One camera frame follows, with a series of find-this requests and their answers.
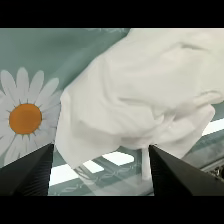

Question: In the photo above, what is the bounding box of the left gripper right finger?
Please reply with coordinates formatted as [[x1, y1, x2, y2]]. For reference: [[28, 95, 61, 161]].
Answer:
[[148, 144, 224, 197]]

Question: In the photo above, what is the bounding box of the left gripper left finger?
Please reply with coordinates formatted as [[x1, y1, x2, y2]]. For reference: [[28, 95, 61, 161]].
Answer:
[[0, 143, 55, 197]]

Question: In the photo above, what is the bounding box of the white shirt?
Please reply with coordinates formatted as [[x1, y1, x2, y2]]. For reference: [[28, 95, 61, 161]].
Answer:
[[54, 28, 224, 183]]

